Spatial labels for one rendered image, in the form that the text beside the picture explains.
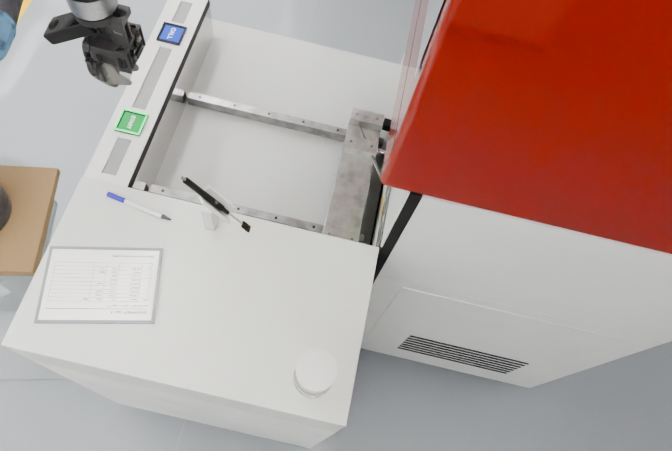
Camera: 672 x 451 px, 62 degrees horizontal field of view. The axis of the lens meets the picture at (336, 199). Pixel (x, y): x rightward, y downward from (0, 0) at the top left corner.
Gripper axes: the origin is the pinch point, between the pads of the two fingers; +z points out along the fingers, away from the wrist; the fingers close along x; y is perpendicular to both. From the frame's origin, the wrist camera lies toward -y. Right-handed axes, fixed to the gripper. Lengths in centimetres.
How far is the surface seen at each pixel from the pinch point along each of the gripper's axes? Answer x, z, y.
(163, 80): 12.8, 14.6, 3.4
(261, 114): 17.3, 25.6, 25.0
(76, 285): -36.8, 13.8, 4.4
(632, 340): -15, 32, 123
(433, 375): -17, 111, 97
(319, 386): -46, 5, 52
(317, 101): 27, 29, 37
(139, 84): 10.2, 14.6, -1.2
